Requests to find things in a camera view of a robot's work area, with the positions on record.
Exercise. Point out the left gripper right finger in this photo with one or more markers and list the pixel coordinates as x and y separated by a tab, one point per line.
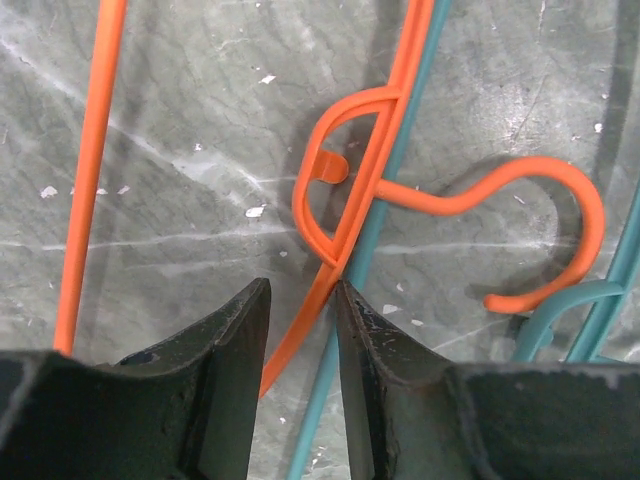
413	414

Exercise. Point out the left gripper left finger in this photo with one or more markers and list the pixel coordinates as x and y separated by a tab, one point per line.
183	408

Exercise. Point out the orange plastic hanger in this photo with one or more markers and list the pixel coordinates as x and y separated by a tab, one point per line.
101	84

